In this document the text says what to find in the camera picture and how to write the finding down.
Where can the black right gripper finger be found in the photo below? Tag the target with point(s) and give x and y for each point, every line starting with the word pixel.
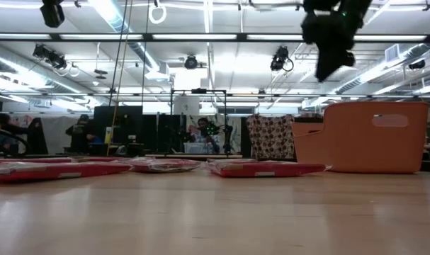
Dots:
pixel 328 65

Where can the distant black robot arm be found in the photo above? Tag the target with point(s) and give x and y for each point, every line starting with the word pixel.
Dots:
pixel 228 138

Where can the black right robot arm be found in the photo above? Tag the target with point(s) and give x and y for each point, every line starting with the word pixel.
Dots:
pixel 356 8

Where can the white vent grille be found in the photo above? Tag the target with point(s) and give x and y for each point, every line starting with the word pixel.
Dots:
pixel 392 53

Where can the brown dotted cloth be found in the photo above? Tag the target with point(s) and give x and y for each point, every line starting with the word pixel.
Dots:
pixel 271 136

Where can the orange plastic basket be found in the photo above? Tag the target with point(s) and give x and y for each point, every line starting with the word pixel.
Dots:
pixel 370 148

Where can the black beam with light strips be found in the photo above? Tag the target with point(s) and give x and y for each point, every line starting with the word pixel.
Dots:
pixel 147 37

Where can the floral patterned cloth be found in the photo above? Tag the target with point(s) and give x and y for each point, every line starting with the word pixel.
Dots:
pixel 236 124

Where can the grey cloth backdrop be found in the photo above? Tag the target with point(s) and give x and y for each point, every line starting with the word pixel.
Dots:
pixel 57 134

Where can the white board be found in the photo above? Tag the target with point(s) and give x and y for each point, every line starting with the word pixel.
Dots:
pixel 186 105

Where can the clear plastic bin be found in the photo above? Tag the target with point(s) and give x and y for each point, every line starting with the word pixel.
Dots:
pixel 195 148

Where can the black partition panel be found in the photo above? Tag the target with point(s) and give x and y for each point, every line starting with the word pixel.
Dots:
pixel 165 131

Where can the black hanging camera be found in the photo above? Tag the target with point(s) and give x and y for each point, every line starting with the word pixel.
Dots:
pixel 50 56
pixel 417 64
pixel 191 62
pixel 279 58

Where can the distant black rig frame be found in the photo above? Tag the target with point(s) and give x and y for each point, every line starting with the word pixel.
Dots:
pixel 199 91

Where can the black aluminium rig frame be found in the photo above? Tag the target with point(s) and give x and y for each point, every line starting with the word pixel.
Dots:
pixel 200 156

